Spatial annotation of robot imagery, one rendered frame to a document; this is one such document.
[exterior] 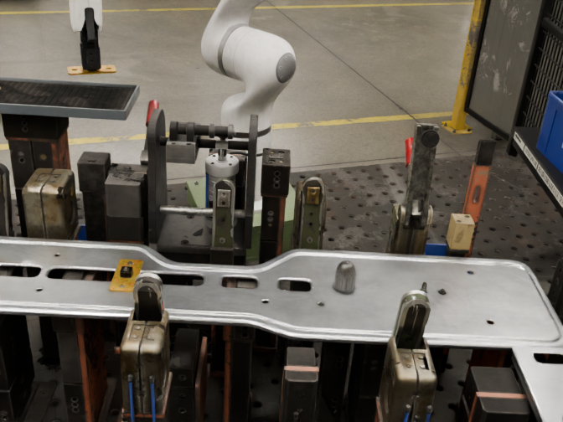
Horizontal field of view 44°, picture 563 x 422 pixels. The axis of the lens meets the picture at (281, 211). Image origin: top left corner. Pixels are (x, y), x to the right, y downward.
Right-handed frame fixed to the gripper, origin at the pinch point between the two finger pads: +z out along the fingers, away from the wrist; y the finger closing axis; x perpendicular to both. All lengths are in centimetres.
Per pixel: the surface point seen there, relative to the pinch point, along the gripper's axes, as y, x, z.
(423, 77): -313, 258, 125
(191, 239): 20.6, 13.9, 27.9
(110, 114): 6.7, 2.2, 8.6
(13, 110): 1.4, -13.9, 8.9
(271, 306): 47, 21, 24
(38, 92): -5.8, -9.5, 8.5
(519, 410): 74, 47, 26
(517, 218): -11, 112, 54
